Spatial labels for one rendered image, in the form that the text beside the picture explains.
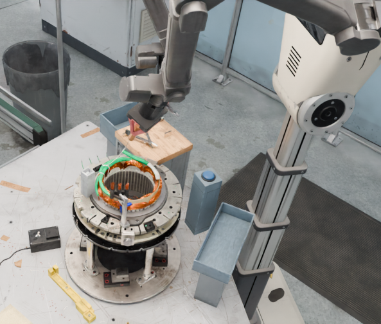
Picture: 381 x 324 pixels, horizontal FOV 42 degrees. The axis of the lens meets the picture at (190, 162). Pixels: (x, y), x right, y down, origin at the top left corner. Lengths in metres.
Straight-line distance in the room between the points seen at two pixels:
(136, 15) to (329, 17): 2.83
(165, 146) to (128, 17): 2.07
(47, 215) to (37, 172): 0.22
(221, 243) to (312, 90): 0.52
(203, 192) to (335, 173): 1.96
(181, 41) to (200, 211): 0.90
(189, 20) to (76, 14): 3.33
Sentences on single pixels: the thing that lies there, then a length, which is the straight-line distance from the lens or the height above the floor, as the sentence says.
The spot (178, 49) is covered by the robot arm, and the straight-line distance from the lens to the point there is 0.95.
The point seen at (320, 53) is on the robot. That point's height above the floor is 1.61.
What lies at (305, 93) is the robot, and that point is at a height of 1.49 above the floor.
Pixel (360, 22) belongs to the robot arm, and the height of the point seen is 1.78.
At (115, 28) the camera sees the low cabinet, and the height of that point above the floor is 0.39.
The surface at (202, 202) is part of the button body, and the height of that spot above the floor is 0.96.
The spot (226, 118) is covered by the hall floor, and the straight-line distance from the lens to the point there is 3.68.
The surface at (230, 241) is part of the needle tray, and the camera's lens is 1.50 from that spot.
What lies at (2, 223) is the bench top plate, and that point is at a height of 0.78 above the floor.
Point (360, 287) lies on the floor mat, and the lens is 2.91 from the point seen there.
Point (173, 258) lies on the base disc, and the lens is 1.71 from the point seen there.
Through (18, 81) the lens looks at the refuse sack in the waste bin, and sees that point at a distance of 3.01.
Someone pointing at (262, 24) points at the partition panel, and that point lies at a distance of 3.72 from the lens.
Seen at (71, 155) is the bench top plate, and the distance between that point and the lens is 2.07.
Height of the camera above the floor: 2.17
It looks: 42 degrees down
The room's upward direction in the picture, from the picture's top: 11 degrees clockwise
